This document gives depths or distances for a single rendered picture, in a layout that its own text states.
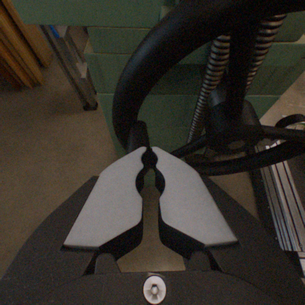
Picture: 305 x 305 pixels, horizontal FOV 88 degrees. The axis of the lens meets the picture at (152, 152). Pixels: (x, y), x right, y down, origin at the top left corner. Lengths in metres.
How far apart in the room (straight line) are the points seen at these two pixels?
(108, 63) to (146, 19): 0.10
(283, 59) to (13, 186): 1.30
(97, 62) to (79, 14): 0.07
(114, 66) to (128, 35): 0.06
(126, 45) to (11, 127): 1.34
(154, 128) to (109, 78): 0.19
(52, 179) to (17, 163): 0.28
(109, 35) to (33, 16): 0.11
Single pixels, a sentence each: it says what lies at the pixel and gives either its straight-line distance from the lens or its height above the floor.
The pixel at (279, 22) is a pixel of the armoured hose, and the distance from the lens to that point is 0.24.
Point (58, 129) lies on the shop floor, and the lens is 1.38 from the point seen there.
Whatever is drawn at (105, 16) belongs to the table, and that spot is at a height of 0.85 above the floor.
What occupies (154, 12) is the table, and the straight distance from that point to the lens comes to 0.32.
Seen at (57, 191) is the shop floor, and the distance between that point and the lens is 1.14.
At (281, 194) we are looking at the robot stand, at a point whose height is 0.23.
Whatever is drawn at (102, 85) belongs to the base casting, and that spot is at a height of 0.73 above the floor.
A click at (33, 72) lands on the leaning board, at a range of 1.74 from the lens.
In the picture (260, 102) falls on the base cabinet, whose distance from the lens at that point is 0.49.
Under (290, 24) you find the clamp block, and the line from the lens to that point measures 0.27.
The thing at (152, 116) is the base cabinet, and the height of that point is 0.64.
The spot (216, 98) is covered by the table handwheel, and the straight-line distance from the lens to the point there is 0.24.
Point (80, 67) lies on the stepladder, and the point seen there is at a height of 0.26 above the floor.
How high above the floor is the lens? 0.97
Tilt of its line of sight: 61 degrees down
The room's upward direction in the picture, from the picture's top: 4 degrees clockwise
